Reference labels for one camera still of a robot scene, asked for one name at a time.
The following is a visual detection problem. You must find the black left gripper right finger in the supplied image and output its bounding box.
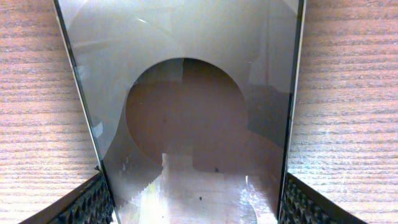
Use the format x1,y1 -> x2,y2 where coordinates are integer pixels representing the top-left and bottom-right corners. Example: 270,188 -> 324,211
278,172 -> 366,224

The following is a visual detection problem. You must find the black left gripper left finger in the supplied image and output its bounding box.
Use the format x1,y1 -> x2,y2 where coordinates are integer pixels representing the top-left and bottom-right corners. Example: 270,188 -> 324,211
21,172 -> 114,224

